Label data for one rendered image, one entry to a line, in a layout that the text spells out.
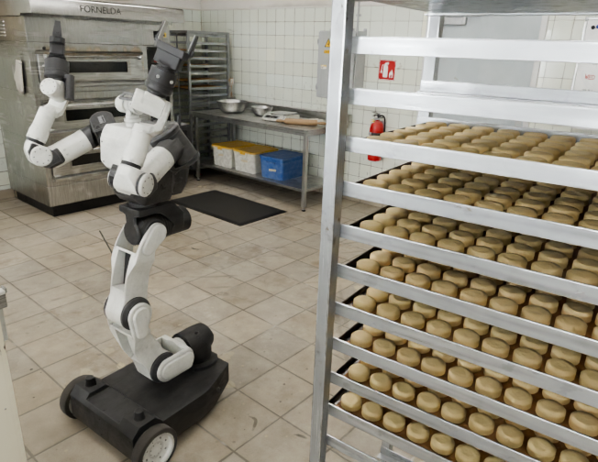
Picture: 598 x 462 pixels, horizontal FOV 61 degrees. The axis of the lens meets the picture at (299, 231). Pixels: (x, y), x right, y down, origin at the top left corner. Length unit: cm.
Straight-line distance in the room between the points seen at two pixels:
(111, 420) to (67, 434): 34
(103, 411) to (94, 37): 396
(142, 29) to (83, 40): 67
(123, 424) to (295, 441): 75
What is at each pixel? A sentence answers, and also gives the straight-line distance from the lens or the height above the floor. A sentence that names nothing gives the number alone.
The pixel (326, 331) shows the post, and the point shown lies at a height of 110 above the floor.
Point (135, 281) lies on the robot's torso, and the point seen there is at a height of 75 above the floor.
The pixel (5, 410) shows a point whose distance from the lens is 210.
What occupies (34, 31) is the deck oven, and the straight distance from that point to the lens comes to 535.
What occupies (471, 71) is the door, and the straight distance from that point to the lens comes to 523.
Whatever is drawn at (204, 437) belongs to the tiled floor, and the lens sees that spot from 252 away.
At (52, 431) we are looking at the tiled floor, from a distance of 272.
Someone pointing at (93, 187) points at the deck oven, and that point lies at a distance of 570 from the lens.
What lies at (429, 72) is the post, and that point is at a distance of 138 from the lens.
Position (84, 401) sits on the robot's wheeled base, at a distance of 253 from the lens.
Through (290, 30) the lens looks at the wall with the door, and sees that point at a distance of 643.
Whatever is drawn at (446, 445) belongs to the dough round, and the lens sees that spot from 122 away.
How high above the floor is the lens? 167
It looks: 20 degrees down
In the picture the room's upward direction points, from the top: 2 degrees clockwise
